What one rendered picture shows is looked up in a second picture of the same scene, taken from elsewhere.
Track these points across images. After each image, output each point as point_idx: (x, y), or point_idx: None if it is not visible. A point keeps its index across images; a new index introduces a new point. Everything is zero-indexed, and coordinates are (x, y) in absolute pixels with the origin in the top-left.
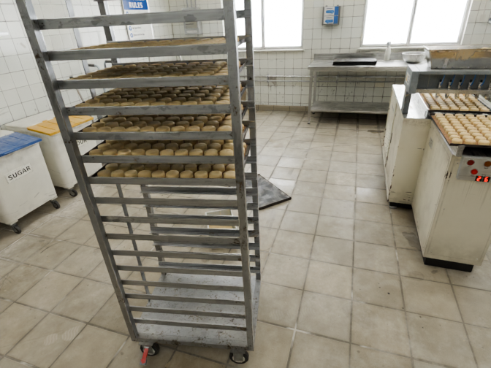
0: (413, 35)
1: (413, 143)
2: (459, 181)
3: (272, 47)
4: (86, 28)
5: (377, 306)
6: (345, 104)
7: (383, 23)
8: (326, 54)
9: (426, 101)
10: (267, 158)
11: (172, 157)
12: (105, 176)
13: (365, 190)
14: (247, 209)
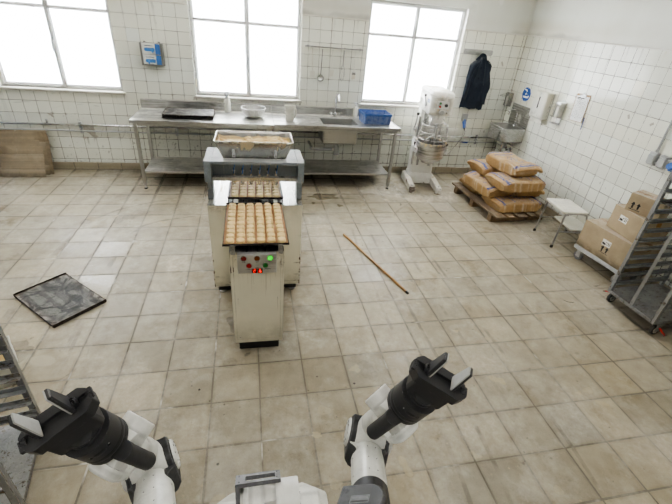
0: (253, 85)
1: (223, 228)
2: (242, 274)
3: (80, 86)
4: None
5: (185, 407)
6: (190, 161)
7: (218, 68)
8: (156, 100)
9: (232, 184)
10: (81, 246)
11: None
12: None
13: (198, 275)
14: None
